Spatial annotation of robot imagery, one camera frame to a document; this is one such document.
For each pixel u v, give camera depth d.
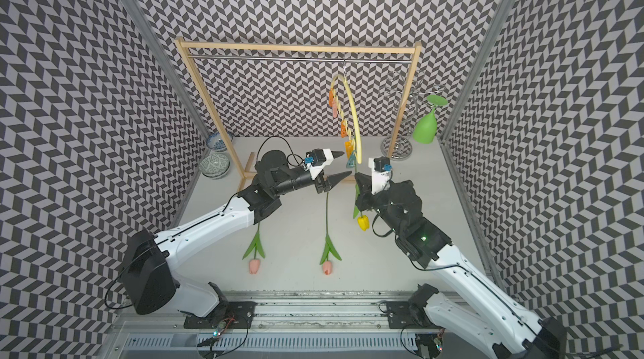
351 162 0.68
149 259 0.42
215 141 1.16
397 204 0.50
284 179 0.57
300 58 0.65
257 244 0.86
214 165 1.06
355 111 0.62
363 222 0.73
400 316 0.74
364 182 0.69
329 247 0.87
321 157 0.55
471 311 0.55
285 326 0.72
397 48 0.62
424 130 0.89
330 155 0.56
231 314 0.71
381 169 0.56
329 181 0.61
